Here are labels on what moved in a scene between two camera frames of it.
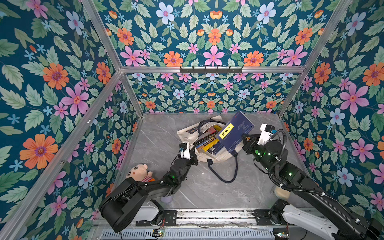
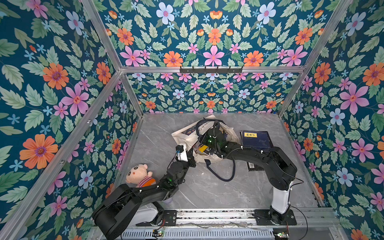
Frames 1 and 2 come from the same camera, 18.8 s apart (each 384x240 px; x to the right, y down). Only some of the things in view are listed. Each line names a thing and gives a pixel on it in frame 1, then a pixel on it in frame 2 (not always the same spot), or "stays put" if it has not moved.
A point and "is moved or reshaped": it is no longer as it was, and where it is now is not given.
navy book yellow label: (232, 133) is moved or reshaped
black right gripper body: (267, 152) -> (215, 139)
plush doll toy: (140, 173) stays put
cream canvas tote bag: (190, 132) stays put
